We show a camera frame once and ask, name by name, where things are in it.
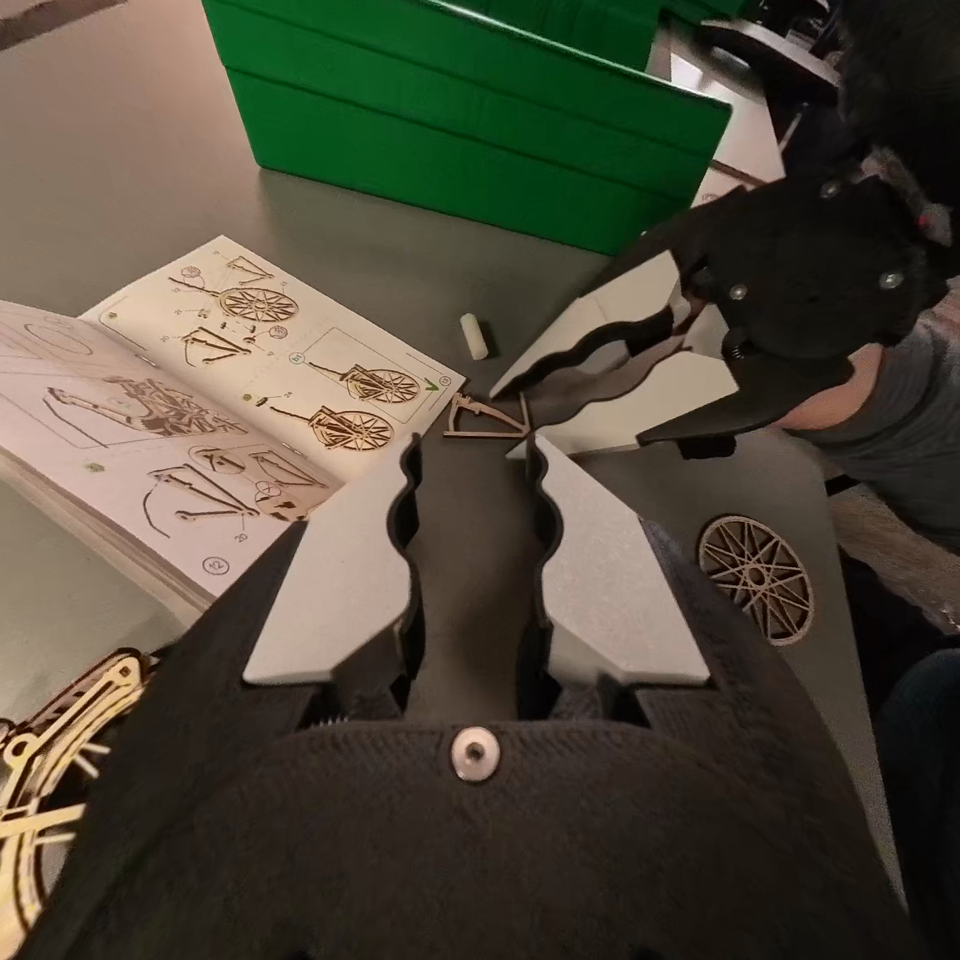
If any green plastic bin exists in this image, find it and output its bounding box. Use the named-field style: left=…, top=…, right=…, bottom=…
left=199, top=0, right=734, bottom=258

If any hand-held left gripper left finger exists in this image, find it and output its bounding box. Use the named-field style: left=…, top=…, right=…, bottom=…
left=242, top=433, right=429, bottom=695

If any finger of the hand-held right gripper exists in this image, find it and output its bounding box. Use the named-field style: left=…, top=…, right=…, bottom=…
left=489, top=251, right=687, bottom=401
left=506, top=346, right=741, bottom=459

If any person's right forearm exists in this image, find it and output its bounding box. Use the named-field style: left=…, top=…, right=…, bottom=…
left=780, top=315, right=960, bottom=556

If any paper instruction booklet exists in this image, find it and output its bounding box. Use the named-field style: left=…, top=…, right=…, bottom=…
left=0, top=234, right=468, bottom=615

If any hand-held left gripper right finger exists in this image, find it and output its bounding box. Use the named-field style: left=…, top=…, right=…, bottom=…
left=525, top=435, right=711, bottom=690

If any wooden spoked wheel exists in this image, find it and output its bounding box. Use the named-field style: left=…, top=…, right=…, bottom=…
left=696, top=512, right=816, bottom=648

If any wooden bicycle model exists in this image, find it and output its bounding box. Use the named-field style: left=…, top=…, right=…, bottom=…
left=0, top=648, right=162, bottom=960

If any wooden triangular frame part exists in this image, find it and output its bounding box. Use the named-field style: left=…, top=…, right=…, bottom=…
left=441, top=388, right=534, bottom=441

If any person's leg in jeans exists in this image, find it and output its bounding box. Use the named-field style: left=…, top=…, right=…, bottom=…
left=873, top=646, right=960, bottom=960

